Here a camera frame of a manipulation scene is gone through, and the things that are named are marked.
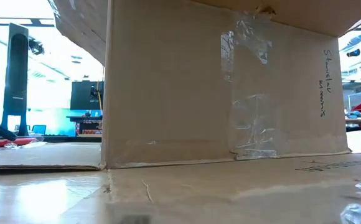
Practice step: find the black ceiling fixture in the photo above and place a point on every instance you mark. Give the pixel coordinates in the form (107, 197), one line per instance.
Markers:
(353, 53)

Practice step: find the brown cardboard box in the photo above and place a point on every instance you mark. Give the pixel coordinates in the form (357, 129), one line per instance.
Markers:
(168, 93)

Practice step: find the black tower stand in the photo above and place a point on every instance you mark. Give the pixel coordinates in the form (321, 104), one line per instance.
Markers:
(15, 77)

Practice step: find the dark background desk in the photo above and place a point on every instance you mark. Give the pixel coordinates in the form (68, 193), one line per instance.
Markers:
(84, 118)

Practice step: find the clear packing tape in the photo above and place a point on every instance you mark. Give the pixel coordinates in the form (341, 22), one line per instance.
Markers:
(253, 124)

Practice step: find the light blue foam roll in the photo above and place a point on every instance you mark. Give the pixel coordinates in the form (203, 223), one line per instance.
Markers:
(359, 114)

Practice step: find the black monitor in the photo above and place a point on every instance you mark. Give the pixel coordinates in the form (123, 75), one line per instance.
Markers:
(81, 95)

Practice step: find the black ceiling camera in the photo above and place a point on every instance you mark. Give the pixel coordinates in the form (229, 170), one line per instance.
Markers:
(36, 46)

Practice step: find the blue monitor screen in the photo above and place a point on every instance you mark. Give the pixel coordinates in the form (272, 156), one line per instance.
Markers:
(27, 127)
(39, 129)

